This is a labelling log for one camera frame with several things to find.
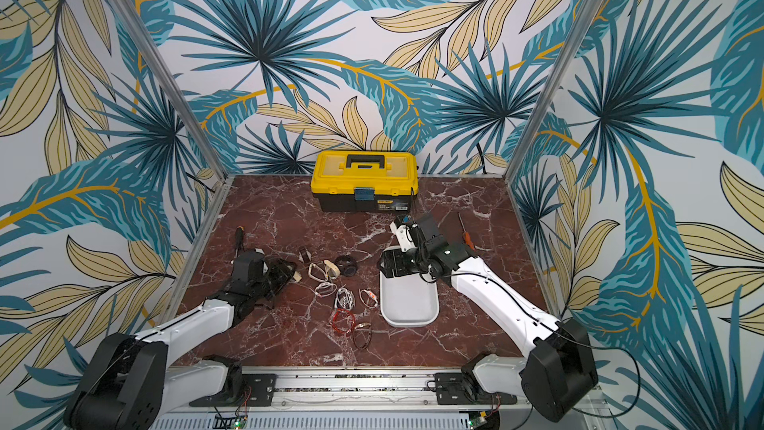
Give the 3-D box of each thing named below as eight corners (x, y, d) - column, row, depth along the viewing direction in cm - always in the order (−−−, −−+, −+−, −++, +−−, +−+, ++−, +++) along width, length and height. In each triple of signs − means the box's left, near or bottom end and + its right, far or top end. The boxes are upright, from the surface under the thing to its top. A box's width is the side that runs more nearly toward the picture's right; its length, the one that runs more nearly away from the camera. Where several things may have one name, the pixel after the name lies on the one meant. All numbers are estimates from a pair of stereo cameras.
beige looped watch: (308, 282, 93) (306, 275, 89) (311, 265, 96) (309, 258, 93) (339, 282, 93) (338, 276, 89) (341, 265, 96) (340, 259, 93)
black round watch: (343, 280, 94) (342, 274, 91) (336, 263, 98) (334, 257, 95) (359, 272, 96) (359, 266, 93) (351, 256, 100) (350, 250, 96)
